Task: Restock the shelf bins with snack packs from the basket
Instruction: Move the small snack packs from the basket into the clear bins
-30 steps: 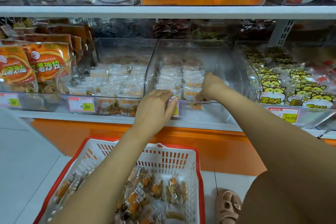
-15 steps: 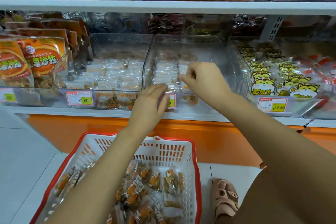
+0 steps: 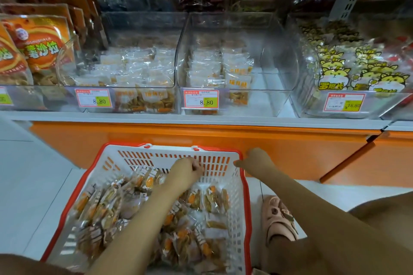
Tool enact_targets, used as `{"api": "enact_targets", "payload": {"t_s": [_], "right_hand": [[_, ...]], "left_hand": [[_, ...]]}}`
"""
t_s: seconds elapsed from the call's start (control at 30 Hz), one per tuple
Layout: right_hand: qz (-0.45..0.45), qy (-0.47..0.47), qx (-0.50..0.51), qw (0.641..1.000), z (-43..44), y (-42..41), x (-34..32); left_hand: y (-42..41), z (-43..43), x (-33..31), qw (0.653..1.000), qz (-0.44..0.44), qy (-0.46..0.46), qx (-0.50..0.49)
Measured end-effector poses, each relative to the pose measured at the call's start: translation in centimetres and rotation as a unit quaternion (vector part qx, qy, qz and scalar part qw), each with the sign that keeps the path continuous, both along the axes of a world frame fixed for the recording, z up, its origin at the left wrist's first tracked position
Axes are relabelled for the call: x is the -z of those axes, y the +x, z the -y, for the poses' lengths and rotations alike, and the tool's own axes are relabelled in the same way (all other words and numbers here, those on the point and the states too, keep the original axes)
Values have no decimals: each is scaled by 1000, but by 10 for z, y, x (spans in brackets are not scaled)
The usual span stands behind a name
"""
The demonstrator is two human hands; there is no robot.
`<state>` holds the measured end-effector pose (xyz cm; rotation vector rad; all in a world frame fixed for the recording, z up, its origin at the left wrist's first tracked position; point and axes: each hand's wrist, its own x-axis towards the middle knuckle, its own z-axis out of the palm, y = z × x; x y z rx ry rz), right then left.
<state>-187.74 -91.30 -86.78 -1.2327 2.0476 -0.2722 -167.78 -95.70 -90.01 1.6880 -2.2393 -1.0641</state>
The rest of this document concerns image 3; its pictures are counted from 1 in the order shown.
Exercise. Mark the person's right hand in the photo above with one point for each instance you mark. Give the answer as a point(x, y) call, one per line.
point(255, 163)

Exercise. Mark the person's left hand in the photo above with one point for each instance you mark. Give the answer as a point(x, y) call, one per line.
point(184, 173)

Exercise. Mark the pile of small brown snacks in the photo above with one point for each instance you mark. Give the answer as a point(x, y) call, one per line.
point(193, 226)

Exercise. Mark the white snack shelf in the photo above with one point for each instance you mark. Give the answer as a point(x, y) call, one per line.
point(193, 117)

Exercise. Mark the white red-rimmed shopping basket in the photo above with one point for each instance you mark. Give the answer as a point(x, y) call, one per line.
point(129, 155)

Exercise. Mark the stack of orange packets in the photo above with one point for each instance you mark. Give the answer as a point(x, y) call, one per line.
point(39, 46)

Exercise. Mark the person's left forearm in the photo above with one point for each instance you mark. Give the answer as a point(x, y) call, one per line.
point(142, 233)

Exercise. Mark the person's right forearm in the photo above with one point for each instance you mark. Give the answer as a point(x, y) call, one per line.
point(329, 226)

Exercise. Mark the orange shelf base panel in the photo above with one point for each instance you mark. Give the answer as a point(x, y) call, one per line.
point(290, 149)

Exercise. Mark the yellow hamster snack packets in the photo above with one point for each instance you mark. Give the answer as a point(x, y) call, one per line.
point(355, 65)

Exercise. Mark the person's right leg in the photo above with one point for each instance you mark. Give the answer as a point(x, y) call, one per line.
point(387, 220)

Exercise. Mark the pink clog sandal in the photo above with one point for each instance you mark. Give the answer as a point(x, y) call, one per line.
point(277, 220)

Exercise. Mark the clear plastic bin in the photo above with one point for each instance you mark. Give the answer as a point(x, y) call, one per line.
point(148, 23)
point(271, 46)
point(300, 107)
point(58, 101)

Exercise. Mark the white yellow price tag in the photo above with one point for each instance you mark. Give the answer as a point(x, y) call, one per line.
point(3, 96)
point(201, 99)
point(93, 97)
point(344, 102)

